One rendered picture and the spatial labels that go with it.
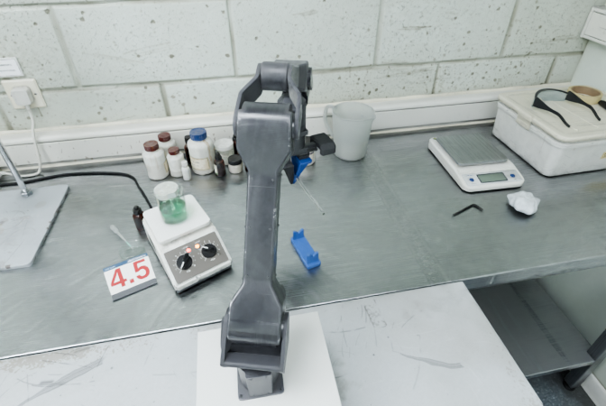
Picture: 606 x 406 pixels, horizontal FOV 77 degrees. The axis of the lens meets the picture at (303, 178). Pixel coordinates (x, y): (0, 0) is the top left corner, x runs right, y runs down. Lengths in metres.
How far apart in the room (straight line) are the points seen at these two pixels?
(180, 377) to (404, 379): 0.39
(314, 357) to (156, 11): 0.93
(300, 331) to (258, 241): 0.21
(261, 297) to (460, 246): 0.60
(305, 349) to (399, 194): 0.59
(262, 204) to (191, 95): 0.80
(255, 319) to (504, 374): 0.48
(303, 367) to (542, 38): 1.32
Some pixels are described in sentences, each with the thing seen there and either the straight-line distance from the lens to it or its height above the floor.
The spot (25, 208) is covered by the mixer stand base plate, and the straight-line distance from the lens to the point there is 1.23.
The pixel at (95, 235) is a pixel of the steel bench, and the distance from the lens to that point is 1.07.
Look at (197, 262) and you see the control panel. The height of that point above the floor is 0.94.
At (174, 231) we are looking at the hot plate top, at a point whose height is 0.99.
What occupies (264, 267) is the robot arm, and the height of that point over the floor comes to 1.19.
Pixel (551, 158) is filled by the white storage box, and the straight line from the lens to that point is 1.30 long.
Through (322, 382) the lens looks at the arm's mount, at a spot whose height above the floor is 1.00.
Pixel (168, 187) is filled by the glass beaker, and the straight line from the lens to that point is 0.89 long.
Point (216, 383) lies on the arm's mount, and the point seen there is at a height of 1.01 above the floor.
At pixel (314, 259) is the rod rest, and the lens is 0.86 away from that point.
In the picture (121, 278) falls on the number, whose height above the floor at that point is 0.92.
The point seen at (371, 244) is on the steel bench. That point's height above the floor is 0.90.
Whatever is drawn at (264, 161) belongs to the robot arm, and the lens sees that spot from 0.47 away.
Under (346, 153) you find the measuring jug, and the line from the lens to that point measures 1.18.
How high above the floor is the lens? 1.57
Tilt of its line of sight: 37 degrees down
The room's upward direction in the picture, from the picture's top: straight up
